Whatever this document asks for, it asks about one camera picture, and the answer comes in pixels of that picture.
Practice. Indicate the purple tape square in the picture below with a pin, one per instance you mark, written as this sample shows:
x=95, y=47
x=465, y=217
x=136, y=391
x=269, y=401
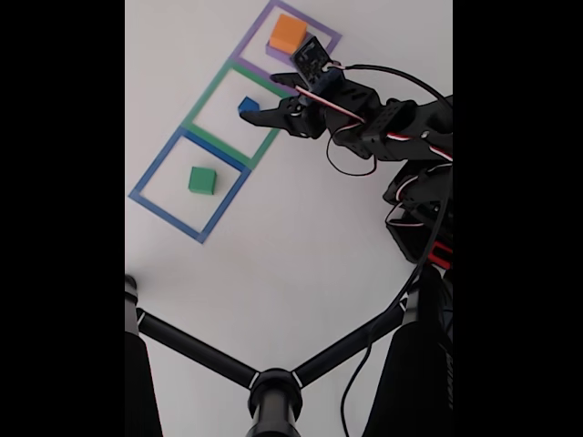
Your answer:
x=248, y=32

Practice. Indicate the green tape square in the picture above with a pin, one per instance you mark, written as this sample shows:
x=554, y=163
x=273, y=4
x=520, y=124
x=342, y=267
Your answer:
x=207, y=95

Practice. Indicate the black camera tripod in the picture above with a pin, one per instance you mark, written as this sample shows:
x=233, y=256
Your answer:
x=273, y=400

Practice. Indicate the camera board with blue mount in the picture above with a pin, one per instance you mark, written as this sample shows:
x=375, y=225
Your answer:
x=312, y=59

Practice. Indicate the orange block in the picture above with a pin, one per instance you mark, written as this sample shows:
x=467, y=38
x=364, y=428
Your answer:
x=287, y=32

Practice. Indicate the green block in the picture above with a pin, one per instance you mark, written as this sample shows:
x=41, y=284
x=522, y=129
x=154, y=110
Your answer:
x=201, y=179

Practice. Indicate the purple block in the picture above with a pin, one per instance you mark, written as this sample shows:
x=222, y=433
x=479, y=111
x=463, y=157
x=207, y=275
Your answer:
x=278, y=53

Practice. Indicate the small blue cube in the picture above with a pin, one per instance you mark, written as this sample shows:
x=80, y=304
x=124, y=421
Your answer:
x=248, y=104

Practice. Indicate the blue tape square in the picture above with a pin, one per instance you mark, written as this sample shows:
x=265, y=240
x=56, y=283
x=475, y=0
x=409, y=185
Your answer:
x=166, y=218

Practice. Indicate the red clamp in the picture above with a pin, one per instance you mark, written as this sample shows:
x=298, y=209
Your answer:
x=442, y=256

